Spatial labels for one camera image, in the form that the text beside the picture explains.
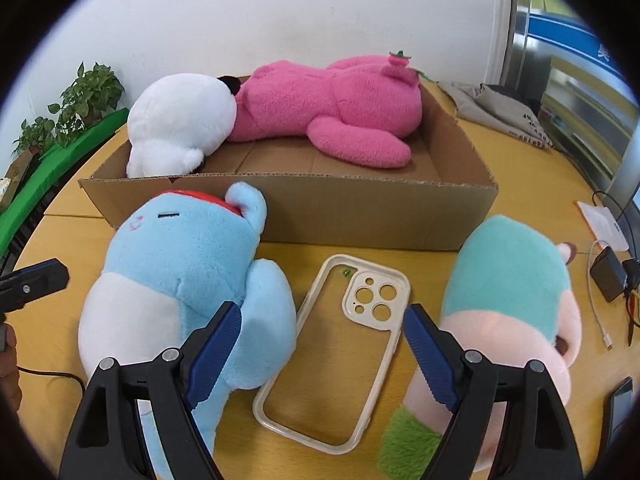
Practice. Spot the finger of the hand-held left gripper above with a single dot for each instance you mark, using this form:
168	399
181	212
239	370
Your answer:
40	277

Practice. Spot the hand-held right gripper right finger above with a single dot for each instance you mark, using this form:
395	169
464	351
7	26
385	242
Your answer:
430	355

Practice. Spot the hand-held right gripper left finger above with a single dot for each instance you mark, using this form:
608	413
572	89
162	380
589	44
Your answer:
215	355

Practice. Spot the cream phone case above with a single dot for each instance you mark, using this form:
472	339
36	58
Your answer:
400	285

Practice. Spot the blue plush toy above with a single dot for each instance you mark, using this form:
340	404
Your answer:
165	270

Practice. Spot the pink pig plush toy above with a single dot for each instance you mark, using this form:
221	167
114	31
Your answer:
500	280

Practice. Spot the brown cardboard box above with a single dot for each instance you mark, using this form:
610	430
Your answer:
350	215

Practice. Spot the green mat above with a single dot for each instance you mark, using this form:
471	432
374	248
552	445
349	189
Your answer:
65	155

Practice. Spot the small green potted plant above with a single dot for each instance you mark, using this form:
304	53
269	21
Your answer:
35	135

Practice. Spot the large green potted plant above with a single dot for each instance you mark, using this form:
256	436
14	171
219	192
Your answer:
87	95

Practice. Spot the black power bank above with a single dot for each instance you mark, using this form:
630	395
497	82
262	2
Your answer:
607	272

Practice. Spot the black phone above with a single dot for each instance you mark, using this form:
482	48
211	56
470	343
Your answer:
620	410

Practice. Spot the white plush toy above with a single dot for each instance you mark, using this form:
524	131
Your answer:
175	115

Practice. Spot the white card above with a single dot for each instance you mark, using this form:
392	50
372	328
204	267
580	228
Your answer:
602	225

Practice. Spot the grey cloth bag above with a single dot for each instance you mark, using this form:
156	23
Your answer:
500	110

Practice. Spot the pink plush bear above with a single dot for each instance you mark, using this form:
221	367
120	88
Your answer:
310	100

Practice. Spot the blue banner sign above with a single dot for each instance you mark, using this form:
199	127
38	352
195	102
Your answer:
565	40

